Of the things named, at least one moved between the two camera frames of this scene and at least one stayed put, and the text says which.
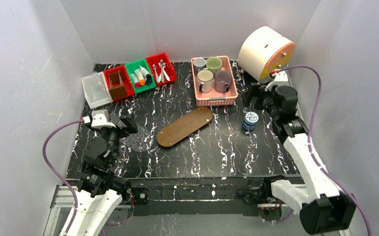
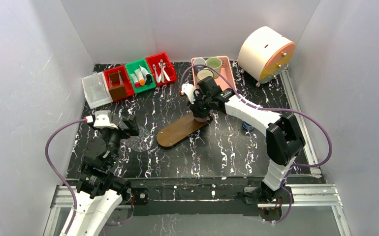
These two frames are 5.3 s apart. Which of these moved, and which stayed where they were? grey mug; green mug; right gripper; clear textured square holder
Moved: right gripper
Stayed: green mug; grey mug; clear textured square holder
